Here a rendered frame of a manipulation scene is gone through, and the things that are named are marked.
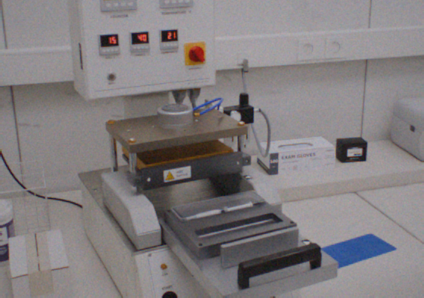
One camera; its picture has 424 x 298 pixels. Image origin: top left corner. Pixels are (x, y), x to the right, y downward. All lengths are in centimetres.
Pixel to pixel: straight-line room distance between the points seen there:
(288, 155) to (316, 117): 29
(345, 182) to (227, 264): 90
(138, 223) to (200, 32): 51
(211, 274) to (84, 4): 66
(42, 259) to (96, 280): 15
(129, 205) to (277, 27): 99
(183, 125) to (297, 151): 66
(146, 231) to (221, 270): 21
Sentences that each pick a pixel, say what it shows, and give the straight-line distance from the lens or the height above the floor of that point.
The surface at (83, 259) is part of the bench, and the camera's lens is 149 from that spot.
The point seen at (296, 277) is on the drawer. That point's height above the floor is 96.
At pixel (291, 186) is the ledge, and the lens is 175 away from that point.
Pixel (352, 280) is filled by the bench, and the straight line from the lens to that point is 139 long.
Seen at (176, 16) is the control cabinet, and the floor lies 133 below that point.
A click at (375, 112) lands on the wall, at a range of 219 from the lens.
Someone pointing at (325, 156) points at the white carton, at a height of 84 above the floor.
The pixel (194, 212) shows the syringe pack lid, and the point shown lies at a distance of 110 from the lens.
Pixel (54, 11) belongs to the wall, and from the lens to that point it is 178.
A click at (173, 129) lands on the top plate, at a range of 124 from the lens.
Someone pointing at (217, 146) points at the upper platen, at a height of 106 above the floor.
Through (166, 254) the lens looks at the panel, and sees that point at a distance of 114.
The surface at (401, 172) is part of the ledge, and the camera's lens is 193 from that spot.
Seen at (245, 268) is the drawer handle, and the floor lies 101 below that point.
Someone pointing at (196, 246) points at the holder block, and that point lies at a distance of 100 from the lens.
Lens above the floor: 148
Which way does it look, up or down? 18 degrees down
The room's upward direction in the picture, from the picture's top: 1 degrees counter-clockwise
